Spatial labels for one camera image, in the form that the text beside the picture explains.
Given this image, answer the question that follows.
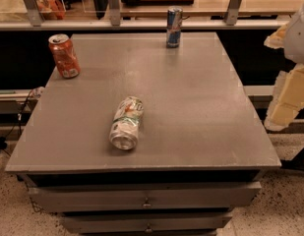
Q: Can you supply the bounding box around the upper grey drawer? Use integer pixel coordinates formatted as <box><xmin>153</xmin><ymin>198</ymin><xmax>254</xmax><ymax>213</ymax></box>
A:
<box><xmin>29</xmin><ymin>182</ymin><xmax>261</xmax><ymax>212</ymax></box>

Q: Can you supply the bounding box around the orange soda can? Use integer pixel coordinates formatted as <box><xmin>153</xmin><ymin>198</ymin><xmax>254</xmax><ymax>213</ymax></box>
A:
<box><xmin>48</xmin><ymin>33</ymin><xmax>81</xmax><ymax>79</ymax></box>

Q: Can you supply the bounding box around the blue silver energy drink can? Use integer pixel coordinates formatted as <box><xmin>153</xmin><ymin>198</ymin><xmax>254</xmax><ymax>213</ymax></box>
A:
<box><xmin>166</xmin><ymin>6</ymin><xmax>183</xmax><ymax>48</ymax></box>

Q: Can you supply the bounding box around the green white 7up can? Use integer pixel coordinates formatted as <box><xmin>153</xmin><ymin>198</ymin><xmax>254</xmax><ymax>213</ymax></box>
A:
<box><xmin>109</xmin><ymin>96</ymin><xmax>144</xmax><ymax>150</ymax></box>

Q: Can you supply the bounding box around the grey drawer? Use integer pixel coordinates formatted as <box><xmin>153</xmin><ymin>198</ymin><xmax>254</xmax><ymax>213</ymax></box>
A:
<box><xmin>62</xmin><ymin>212</ymin><xmax>232</xmax><ymax>234</ymax></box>
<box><xmin>29</xmin><ymin>182</ymin><xmax>261</xmax><ymax>212</ymax></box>

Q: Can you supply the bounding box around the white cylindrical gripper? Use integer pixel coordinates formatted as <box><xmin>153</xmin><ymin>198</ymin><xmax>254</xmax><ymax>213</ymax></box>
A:
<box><xmin>264</xmin><ymin>3</ymin><xmax>304</xmax><ymax>131</ymax></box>

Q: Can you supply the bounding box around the metal shelf rail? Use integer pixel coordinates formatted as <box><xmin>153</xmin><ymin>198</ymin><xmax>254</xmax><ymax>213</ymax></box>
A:
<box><xmin>0</xmin><ymin>20</ymin><xmax>288</xmax><ymax>31</ymax></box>

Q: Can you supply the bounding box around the lower grey drawer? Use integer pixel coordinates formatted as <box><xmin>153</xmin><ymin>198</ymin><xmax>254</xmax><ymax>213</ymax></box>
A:
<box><xmin>62</xmin><ymin>212</ymin><xmax>232</xmax><ymax>234</ymax></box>

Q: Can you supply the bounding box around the black cable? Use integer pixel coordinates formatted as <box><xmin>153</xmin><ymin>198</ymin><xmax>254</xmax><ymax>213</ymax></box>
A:
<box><xmin>0</xmin><ymin>89</ymin><xmax>34</xmax><ymax>159</ymax></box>

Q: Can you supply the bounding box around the orange plastic bag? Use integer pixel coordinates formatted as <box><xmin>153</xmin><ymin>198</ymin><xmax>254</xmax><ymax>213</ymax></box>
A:
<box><xmin>35</xmin><ymin>0</ymin><xmax>65</xmax><ymax>20</ymax></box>

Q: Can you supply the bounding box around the grey cabinet with drawers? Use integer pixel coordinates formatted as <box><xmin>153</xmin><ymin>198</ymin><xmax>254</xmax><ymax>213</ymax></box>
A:
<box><xmin>6</xmin><ymin>32</ymin><xmax>279</xmax><ymax>236</ymax></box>

